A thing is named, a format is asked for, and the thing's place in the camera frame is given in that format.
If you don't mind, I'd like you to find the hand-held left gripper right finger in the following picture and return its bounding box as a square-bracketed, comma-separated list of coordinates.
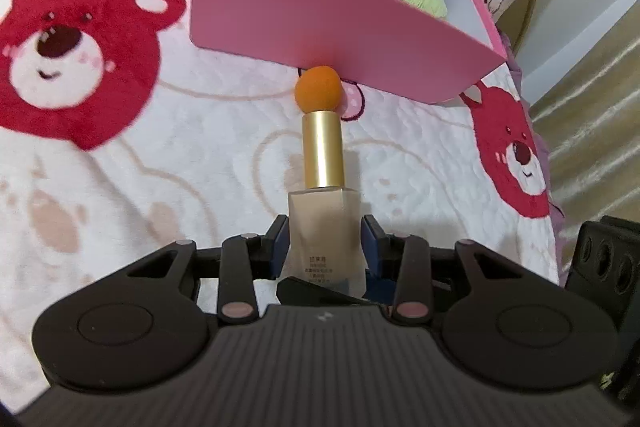
[361, 214, 526, 325]

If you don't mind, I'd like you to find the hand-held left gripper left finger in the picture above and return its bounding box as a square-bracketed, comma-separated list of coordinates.
[127, 214, 291, 325]

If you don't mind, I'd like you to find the foundation bottle with gold cap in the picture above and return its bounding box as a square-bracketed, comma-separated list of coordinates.
[286, 109, 363, 300]

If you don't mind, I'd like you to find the pink cardboard box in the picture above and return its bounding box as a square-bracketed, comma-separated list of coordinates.
[190, 0, 508, 106]

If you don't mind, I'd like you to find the red bear printed blanket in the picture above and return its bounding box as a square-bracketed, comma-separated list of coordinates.
[0, 0, 568, 418]

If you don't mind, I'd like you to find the orange makeup sponge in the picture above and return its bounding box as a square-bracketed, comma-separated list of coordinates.
[294, 66, 345, 114]

